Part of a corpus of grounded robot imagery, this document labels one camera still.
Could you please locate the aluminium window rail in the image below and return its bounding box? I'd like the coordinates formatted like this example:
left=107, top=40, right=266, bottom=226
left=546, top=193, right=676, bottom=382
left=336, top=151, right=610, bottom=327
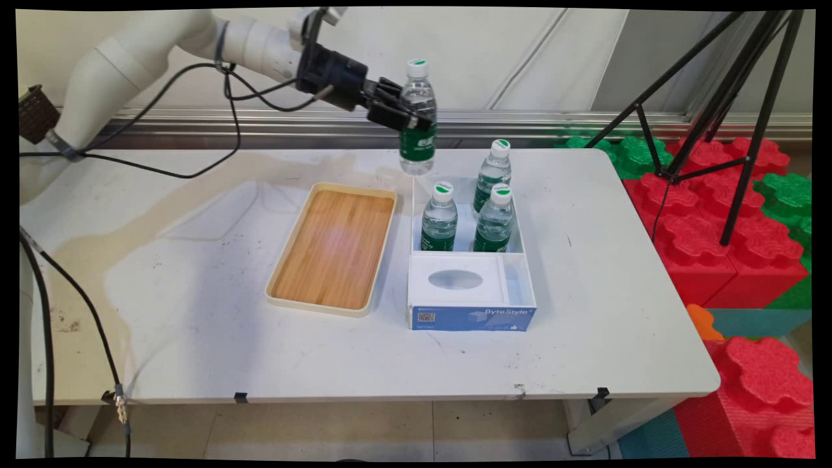
left=97, top=107, right=813, bottom=151

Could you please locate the water bottle with green label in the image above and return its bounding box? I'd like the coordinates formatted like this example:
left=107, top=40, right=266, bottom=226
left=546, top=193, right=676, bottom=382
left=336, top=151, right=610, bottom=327
left=473, top=185, right=515, bottom=253
left=473, top=139, right=513, bottom=215
left=421, top=181, right=459, bottom=252
left=398, top=59, right=437, bottom=176

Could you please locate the long black arm cable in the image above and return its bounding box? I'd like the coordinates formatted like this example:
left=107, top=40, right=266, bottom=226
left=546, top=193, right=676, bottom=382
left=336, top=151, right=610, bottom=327
left=19, top=62, right=242, bottom=180

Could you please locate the green foam block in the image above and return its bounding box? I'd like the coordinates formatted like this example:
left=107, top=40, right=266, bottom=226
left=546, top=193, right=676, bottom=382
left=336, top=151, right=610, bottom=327
left=754, top=172, right=813, bottom=309
left=552, top=135, right=675, bottom=181

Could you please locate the blue and white cardboard box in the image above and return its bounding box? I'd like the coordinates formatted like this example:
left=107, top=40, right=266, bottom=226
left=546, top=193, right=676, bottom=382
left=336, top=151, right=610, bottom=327
left=408, top=174, right=538, bottom=332

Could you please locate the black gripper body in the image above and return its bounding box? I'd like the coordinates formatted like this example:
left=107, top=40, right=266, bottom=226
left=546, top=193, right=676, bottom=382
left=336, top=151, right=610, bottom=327
left=296, top=9, right=391, bottom=123

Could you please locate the white table leg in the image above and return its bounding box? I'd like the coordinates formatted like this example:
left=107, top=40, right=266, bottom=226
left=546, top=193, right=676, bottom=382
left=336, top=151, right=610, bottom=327
left=564, top=395, right=684, bottom=456

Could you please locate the short looped black cable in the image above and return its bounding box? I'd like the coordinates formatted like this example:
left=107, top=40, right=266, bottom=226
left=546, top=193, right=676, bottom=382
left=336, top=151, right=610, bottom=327
left=221, top=62, right=326, bottom=113

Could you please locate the black tripod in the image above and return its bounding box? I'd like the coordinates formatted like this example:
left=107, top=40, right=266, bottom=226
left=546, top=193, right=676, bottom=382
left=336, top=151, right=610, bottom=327
left=585, top=10, right=807, bottom=246

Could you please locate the black cable with metal connector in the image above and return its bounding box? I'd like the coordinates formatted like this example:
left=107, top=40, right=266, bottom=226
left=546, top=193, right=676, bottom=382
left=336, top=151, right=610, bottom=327
left=19, top=227, right=132, bottom=458

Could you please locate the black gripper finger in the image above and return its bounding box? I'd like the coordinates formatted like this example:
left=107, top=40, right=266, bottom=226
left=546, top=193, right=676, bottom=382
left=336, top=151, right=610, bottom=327
left=367, top=103, right=434, bottom=135
left=377, top=77, right=404, bottom=107

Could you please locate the orange foam block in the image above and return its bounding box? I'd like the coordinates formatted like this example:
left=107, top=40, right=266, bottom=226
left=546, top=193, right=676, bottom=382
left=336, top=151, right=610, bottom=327
left=686, top=304, right=725, bottom=342

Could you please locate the dark ribbed block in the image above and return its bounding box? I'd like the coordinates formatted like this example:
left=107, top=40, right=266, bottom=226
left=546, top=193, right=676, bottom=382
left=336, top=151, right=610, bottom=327
left=18, top=84, right=61, bottom=145

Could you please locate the teal foam mat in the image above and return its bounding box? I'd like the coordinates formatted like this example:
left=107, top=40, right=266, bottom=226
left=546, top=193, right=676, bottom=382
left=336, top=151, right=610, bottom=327
left=705, top=308, right=812, bottom=340

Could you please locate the bamboo tray with cream rim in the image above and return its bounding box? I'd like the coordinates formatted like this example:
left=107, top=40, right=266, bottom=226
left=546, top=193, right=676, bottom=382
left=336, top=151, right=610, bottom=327
left=265, top=183, right=398, bottom=318

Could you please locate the large red foam block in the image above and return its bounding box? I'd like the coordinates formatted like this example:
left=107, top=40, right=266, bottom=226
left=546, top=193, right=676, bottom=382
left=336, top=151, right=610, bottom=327
left=623, top=136, right=812, bottom=309

